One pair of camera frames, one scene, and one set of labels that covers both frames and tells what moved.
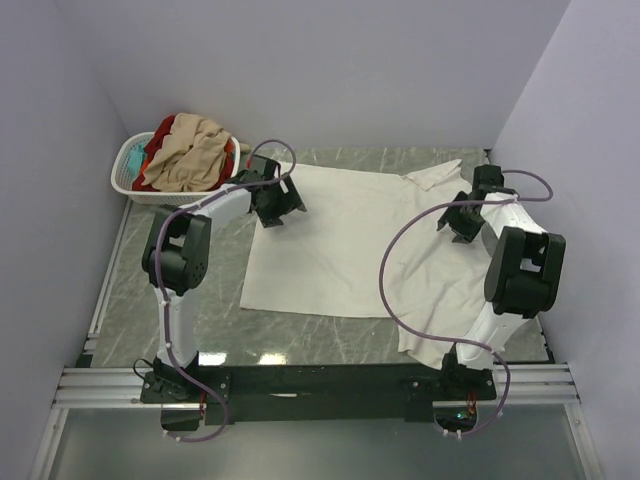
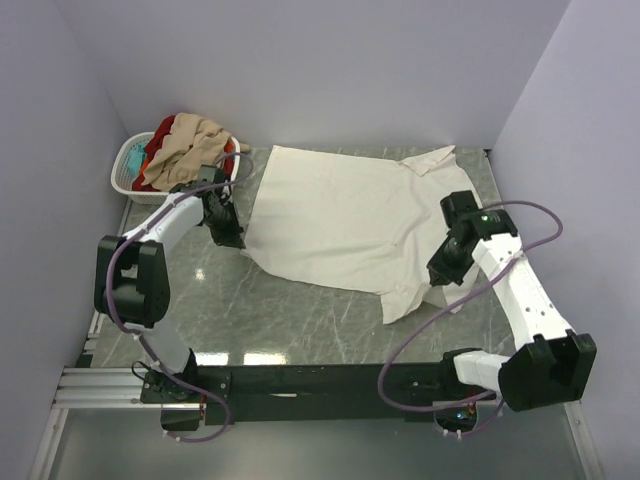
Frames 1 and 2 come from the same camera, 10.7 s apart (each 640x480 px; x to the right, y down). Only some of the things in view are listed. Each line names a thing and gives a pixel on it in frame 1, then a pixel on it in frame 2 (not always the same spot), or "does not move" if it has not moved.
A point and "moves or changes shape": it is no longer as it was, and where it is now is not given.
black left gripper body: x=279 y=204 → x=224 y=226
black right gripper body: x=464 y=221 → x=450 y=263
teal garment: x=136 y=158 does not move
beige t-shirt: x=191 y=157 does not move
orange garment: x=143 y=166 does not move
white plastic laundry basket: x=123 y=180 does not move
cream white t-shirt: x=370 y=245 moves or changes shape
